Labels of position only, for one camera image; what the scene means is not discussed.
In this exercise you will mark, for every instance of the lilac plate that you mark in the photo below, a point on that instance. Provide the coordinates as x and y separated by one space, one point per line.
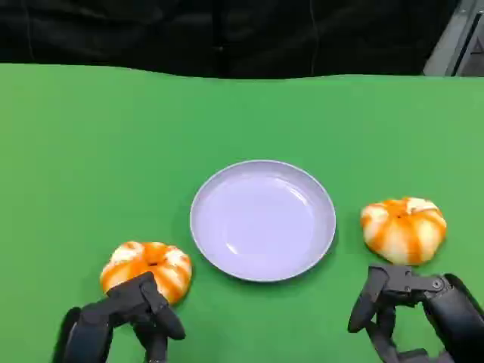
261 223

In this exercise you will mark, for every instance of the green table cloth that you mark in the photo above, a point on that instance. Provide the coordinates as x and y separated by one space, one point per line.
113 151

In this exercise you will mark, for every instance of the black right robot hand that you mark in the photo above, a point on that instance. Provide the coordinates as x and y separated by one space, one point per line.
450 317

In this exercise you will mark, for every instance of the black curtain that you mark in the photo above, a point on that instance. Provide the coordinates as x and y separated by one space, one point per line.
211 34

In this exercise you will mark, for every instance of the orange and white bread roll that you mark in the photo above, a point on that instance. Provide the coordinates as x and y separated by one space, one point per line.
402 228
151 261

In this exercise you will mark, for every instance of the grey metal frame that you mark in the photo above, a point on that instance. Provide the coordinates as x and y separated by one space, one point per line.
457 45

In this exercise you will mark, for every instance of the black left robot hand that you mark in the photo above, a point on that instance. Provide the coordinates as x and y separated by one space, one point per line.
94 325

